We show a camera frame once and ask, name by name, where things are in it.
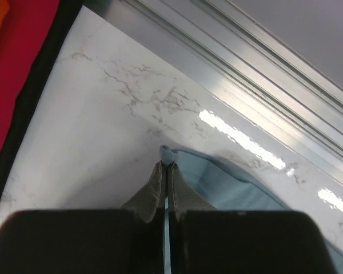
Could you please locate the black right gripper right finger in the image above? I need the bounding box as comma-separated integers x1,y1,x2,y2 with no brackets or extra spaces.
167,164,336,273

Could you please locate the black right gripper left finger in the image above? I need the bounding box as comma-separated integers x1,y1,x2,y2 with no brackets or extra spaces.
0,162,166,273

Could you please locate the folded black t-shirt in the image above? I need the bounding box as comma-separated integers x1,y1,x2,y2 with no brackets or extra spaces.
0,1,83,201

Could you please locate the folded crimson t-shirt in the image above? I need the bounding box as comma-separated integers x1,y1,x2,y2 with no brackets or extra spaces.
0,0,64,189

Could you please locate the aluminium table edge rail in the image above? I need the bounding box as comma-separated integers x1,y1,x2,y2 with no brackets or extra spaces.
85,1,343,183

